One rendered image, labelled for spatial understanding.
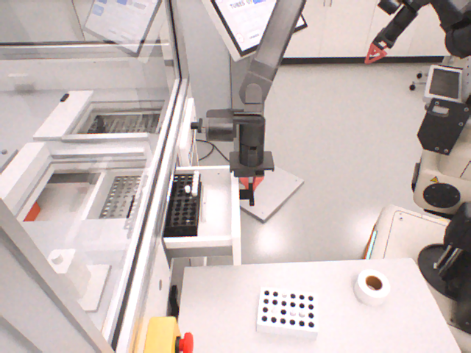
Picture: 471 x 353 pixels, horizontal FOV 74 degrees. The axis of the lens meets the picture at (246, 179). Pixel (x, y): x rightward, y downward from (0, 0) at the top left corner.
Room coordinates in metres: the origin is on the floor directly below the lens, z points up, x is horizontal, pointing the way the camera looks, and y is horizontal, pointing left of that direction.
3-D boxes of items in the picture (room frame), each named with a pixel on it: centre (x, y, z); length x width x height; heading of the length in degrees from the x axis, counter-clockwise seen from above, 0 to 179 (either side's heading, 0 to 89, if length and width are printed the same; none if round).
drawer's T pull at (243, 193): (0.55, 0.00, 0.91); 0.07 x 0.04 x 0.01; 3
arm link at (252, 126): (0.58, -0.01, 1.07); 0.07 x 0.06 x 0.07; 88
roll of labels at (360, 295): (0.37, -0.29, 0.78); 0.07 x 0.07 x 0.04
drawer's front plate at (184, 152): (0.85, 0.18, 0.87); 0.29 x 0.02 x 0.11; 3
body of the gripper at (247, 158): (0.58, -0.01, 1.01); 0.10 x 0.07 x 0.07; 93
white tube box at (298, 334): (0.31, -0.09, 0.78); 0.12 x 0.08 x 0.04; 82
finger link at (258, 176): (0.58, 0.00, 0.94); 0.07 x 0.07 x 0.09; 3
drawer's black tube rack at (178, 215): (0.54, 0.23, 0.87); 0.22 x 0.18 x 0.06; 93
